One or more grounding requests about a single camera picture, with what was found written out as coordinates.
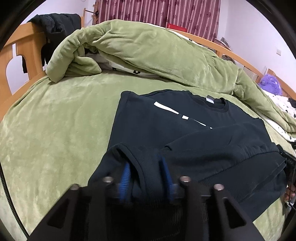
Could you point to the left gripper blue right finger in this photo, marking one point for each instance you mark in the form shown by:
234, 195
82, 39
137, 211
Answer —
208, 213

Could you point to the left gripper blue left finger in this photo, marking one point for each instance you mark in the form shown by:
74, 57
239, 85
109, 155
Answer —
80, 213

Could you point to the black sweatshirt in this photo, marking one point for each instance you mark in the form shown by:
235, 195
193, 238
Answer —
211, 142

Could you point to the person's hand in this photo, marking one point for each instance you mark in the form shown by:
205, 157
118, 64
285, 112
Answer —
289, 192

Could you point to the white floral quilt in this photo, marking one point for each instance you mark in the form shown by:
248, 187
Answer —
282, 108

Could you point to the green plush bed sheet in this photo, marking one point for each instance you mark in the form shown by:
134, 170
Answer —
57, 133

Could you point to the purple plush toy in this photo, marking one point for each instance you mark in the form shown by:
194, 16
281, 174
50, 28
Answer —
270, 84

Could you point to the clutter of boxes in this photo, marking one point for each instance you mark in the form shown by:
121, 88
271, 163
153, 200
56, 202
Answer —
222, 42

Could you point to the green folded quilt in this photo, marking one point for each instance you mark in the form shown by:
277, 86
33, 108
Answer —
69, 59

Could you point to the maroon striped curtain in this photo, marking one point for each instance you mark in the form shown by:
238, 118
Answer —
200, 18

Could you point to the black jacket on headboard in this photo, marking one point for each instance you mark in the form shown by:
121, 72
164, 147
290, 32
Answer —
56, 28

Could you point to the wooden coat rack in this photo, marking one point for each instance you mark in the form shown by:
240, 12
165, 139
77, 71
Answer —
89, 14

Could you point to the wooden bed frame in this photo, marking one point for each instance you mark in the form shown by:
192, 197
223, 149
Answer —
28, 39

